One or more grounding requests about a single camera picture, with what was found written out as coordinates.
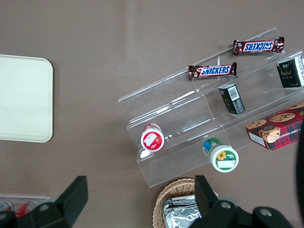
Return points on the red tartan cookie box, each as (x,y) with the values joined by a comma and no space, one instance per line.
(278,129)

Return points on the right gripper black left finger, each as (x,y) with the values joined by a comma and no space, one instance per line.
(71,202)

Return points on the beige plastic tray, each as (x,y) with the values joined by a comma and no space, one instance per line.
(23,99)

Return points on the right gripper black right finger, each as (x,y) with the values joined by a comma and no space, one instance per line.
(209,206)

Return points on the clear acrylic step display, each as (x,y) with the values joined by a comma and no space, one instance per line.
(180,111)

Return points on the light wicker basket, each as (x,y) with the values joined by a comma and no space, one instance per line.
(175,187)

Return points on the snickers bar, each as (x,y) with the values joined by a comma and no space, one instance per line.
(259,46)
(212,71)

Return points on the silver foil pack stack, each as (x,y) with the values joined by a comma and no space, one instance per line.
(180,211)

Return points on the clear acrylic bottle rack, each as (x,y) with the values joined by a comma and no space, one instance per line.
(35,198)

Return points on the small black carton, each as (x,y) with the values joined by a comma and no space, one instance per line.
(291,72)
(231,98)

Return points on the red lid cup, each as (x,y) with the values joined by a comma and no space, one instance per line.
(152,140)

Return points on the green lid cup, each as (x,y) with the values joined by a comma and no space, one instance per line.
(223,158)

